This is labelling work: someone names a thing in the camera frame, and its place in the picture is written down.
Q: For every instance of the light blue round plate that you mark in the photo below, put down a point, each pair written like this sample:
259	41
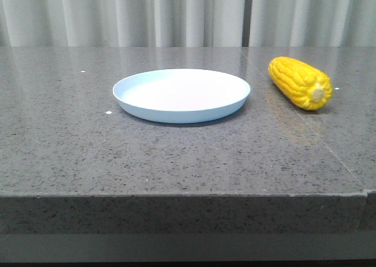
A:
181	96

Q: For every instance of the yellow corn cob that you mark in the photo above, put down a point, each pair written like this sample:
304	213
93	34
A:
306	86

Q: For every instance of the white pleated curtain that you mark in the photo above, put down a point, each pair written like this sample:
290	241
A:
188	23

